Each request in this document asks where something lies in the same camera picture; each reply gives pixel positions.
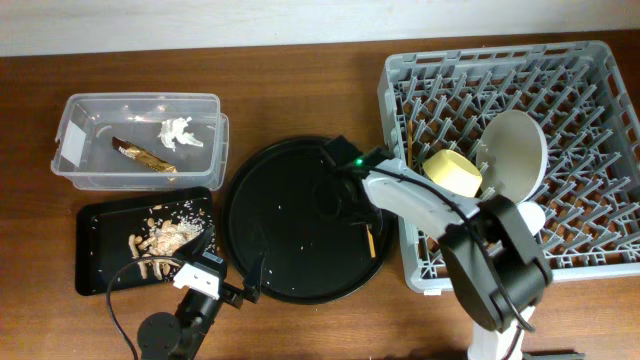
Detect round black serving tray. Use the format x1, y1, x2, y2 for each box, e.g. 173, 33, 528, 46
221, 136, 397, 305

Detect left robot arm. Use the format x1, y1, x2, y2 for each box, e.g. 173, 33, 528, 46
137, 228, 266, 359

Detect white tissue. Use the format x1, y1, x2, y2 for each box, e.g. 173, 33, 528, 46
158, 117, 204, 151

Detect brown gold snack wrapper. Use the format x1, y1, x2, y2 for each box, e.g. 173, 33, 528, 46
111, 137, 177, 173

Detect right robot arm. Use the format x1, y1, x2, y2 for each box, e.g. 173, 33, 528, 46
314, 136, 553, 359

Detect yellow bowl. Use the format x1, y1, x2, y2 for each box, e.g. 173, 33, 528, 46
422, 149, 482, 198

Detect grey plate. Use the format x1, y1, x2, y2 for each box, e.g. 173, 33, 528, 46
475, 110, 548, 203

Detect food scraps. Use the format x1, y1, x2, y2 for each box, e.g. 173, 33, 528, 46
128, 200, 211, 259

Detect clear plastic bin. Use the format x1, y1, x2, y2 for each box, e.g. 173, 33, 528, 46
51, 92, 230, 191

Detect grey dishwasher rack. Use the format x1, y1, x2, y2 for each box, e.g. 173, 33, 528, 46
378, 41, 639, 282

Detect pink cup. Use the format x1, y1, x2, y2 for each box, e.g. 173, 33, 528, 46
515, 201, 546, 236

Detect black rectangular tray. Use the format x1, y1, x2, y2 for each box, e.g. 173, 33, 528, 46
75, 187, 214, 296

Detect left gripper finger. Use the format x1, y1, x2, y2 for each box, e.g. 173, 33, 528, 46
243, 252, 266, 304
172, 226, 215, 262

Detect wooden chopstick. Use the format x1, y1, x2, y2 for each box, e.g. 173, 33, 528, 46
407, 119, 414, 169
365, 225, 377, 259

